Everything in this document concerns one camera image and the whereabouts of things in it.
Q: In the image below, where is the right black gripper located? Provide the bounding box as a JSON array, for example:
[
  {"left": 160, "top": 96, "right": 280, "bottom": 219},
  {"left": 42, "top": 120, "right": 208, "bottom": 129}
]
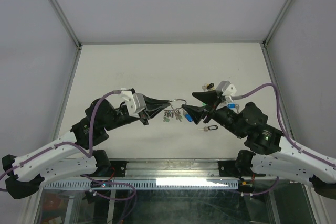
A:
[{"left": 181, "top": 90, "right": 245, "bottom": 140}]

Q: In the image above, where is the silver keyring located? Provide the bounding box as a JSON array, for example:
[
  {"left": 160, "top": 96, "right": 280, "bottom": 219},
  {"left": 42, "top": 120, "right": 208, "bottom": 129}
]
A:
[{"left": 169, "top": 99, "right": 187, "bottom": 109}]

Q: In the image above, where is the blue tag key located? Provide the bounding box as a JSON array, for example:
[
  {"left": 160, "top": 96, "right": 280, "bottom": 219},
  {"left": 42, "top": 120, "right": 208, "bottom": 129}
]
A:
[
  {"left": 184, "top": 113, "right": 194, "bottom": 123},
  {"left": 227, "top": 103, "right": 239, "bottom": 110}
]

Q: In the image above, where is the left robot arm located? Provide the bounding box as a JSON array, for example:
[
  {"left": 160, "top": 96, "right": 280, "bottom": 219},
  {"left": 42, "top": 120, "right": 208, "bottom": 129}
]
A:
[{"left": 1, "top": 89, "right": 171, "bottom": 199}]

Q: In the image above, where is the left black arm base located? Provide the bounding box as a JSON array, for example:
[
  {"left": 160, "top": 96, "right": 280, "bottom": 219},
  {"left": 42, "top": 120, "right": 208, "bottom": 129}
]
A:
[{"left": 90, "top": 159, "right": 128, "bottom": 178}]

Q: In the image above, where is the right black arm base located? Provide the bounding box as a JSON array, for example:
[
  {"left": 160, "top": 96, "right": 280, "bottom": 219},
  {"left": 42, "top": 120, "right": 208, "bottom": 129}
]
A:
[{"left": 217, "top": 160, "right": 266, "bottom": 178}]

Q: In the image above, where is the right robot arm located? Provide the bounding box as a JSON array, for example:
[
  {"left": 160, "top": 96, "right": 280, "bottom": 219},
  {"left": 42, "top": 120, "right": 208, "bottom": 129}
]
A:
[{"left": 182, "top": 90, "right": 335, "bottom": 199}]

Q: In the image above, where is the yellow black tag key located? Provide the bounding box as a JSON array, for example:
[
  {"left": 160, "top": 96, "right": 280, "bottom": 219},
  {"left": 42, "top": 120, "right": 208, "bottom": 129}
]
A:
[{"left": 202, "top": 83, "right": 215, "bottom": 92}]

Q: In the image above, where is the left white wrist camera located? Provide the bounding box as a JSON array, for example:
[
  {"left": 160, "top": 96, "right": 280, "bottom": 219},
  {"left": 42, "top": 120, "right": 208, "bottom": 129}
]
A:
[{"left": 119, "top": 88, "right": 146, "bottom": 118}]

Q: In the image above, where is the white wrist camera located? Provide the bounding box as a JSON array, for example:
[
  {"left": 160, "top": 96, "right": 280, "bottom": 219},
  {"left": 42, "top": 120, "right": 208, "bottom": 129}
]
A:
[
  {"left": 119, "top": 88, "right": 146, "bottom": 118},
  {"left": 215, "top": 81, "right": 237, "bottom": 103}
]

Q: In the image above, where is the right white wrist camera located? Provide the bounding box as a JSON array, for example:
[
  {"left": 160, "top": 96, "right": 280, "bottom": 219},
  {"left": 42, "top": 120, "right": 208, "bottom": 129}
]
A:
[{"left": 215, "top": 81, "right": 237, "bottom": 103}]

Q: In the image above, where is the aluminium mounting rail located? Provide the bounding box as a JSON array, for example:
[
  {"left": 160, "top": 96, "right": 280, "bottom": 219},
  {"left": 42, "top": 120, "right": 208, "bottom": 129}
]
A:
[{"left": 33, "top": 157, "right": 316, "bottom": 183}]

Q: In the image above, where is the grey slotted cable duct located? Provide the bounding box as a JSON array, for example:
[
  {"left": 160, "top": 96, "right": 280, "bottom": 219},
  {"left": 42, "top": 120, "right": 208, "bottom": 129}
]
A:
[{"left": 44, "top": 177, "right": 238, "bottom": 190}]

